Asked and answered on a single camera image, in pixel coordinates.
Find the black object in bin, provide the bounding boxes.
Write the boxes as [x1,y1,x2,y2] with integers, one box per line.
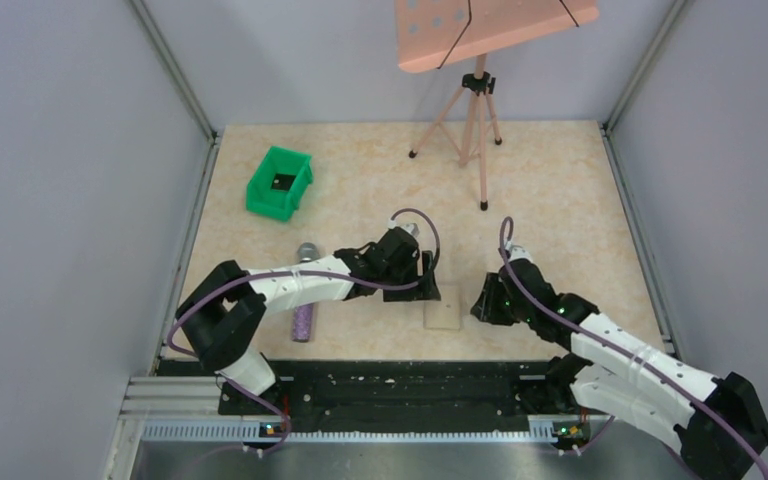
[271,173,297,191]

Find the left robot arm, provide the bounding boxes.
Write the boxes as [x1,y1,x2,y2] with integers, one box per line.
[174,226,441,396]

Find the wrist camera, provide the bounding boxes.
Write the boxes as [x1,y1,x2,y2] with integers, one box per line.
[388,220,420,243]
[501,244,534,265]

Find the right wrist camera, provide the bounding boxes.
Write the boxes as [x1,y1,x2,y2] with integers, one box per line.
[501,244,534,265]

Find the green plastic bin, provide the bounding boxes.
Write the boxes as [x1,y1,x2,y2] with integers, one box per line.
[245,146,314,222]

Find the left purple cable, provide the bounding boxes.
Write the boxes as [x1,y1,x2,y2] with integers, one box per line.
[165,207,442,362]

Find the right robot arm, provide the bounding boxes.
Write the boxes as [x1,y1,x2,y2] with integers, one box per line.
[471,258,768,479]

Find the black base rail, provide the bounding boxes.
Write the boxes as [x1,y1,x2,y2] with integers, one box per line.
[218,358,599,443]

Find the pink music stand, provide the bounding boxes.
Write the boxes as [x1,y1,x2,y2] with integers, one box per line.
[393,0,600,211]

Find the beige card holder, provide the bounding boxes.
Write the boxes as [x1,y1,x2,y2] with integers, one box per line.
[423,284,462,331]

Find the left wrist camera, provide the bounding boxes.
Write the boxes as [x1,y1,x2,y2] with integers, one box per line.
[388,220,420,243]

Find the purple glitter microphone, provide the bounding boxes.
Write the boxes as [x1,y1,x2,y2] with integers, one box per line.
[291,242,320,343]

